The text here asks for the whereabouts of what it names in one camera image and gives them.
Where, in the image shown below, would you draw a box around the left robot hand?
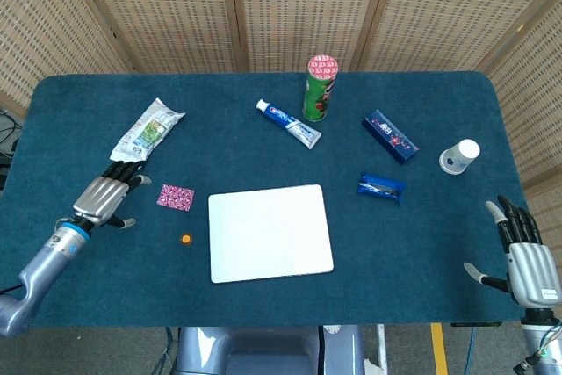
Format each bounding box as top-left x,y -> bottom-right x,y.
71,160 -> 153,231

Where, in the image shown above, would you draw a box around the blue white toothpaste tube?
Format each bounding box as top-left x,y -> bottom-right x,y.
256,98 -> 322,150

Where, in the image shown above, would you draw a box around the white snack bag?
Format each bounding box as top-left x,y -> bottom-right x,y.
109,97 -> 186,171

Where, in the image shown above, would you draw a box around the white rectangular board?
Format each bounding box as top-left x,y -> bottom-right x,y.
207,184 -> 335,285

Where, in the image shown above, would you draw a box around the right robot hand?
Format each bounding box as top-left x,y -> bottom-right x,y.
464,195 -> 562,307

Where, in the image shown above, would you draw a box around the blue felt table mat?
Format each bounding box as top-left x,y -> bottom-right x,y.
0,69 -> 528,328

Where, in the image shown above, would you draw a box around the dark blue long box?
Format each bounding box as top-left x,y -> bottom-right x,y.
362,109 -> 420,165

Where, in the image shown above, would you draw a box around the yellow floor tape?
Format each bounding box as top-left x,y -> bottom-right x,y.
429,322 -> 449,375

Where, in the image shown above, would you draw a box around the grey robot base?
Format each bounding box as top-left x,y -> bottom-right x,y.
174,325 -> 366,375

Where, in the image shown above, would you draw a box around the pink glitter square packet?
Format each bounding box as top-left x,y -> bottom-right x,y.
156,184 -> 196,213

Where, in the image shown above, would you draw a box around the woven bamboo folding screen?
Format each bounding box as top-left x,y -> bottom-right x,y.
0,0 -> 562,262

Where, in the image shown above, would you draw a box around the white paper cup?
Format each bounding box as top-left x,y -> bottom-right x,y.
439,138 -> 481,176

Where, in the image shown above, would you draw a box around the green chips can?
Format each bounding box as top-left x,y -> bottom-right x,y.
301,54 -> 341,123

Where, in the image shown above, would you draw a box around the blue snack bar wrapper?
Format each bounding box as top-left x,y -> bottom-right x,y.
357,171 -> 407,206

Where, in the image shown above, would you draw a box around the black cables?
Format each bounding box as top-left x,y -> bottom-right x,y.
0,107 -> 23,191

